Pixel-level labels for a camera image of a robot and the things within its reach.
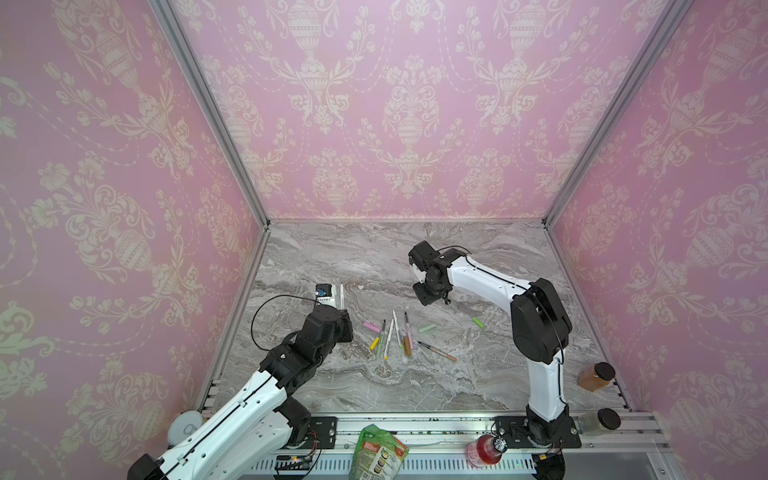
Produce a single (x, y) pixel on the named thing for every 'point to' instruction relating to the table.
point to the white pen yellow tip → (385, 352)
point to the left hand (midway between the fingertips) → (349, 314)
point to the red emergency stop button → (485, 451)
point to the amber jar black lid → (597, 376)
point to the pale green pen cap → (426, 328)
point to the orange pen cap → (407, 346)
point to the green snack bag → (379, 455)
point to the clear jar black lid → (595, 422)
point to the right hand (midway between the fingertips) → (427, 295)
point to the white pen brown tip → (342, 297)
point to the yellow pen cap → (374, 343)
